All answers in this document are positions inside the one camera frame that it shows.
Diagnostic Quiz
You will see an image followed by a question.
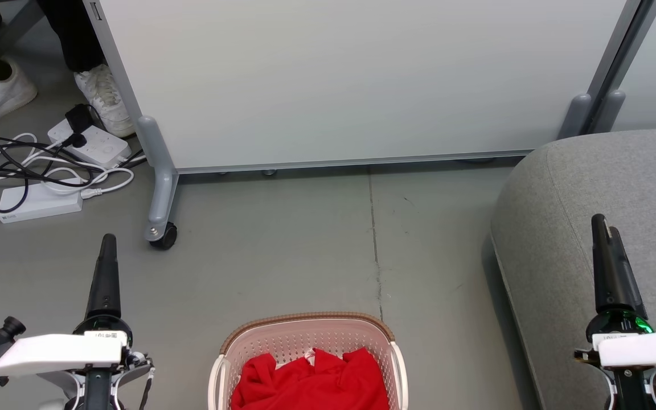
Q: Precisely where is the grey fabric sofa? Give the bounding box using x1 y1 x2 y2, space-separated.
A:
490 128 656 410

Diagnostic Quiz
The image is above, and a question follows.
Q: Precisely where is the red cloth garment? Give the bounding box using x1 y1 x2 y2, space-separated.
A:
230 347 391 410

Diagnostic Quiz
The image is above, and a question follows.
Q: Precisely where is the white camera bracket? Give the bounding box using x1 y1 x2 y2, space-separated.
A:
0 332 125 379
592 329 656 370

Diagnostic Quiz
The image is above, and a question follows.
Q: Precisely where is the white socket power strip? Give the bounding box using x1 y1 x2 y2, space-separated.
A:
48 117 132 169

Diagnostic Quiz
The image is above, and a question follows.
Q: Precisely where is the black plug adapter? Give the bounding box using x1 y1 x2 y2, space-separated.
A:
65 104 96 136

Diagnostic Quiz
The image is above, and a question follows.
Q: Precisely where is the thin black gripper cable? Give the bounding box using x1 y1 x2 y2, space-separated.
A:
139 367 155 410

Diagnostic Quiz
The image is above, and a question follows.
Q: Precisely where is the white perforated laundry basket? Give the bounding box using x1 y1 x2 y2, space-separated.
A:
207 311 409 410

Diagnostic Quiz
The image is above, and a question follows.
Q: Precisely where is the white right camera bracket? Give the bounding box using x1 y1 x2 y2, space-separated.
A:
592 329 656 370

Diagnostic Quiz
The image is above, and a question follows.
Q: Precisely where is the white left camera bracket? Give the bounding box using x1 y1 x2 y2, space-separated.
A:
0 332 125 379

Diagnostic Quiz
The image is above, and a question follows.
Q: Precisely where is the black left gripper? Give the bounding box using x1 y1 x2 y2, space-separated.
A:
72 233 155 380

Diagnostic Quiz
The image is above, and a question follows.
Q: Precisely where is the black caster wheel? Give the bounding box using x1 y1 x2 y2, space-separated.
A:
149 222 178 251

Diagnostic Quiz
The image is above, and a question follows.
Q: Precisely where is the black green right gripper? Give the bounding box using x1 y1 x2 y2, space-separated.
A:
585 214 655 343

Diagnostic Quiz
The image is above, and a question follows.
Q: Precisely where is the flat white power strip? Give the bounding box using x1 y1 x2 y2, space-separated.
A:
0 178 84 224

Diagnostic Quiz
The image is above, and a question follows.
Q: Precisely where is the white cable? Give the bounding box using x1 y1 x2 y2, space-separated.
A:
0 132 135 200

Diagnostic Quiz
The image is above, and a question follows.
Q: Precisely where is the grey desk leg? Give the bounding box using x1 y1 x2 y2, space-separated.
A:
0 0 44 55

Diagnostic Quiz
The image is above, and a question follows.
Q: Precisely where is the large white partition panel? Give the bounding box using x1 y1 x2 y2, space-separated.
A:
81 0 645 251

